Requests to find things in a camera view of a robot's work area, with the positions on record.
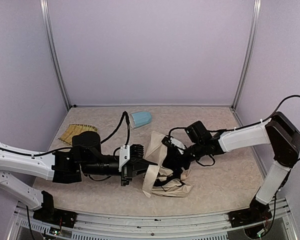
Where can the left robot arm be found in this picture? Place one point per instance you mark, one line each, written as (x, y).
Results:
(66, 165)

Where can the left aluminium corner post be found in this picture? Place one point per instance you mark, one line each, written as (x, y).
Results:
(53, 53)

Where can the right aluminium corner post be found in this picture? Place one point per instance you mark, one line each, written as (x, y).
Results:
(248, 53)

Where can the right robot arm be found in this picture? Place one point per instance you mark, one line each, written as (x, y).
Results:
(276, 131)

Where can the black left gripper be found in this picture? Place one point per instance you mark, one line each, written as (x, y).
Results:
(127, 171)

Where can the aluminium front rail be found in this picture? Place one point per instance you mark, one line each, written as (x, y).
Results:
(98, 226)

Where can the aluminium corner post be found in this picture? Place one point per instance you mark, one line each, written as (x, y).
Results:
(248, 53)
(53, 53)

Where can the beige folding umbrella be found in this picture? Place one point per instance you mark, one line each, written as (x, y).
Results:
(159, 180)

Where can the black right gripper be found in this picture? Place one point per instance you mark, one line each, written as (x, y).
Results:
(172, 156)

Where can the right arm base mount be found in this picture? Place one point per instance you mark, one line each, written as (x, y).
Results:
(247, 216)

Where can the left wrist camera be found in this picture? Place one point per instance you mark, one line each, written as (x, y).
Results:
(128, 152)

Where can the woven bamboo tray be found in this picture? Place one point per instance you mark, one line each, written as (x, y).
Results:
(74, 130)

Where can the light blue mug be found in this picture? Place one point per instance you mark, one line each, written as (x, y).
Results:
(140, 119)

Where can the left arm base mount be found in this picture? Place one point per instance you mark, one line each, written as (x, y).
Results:
(60, 217)

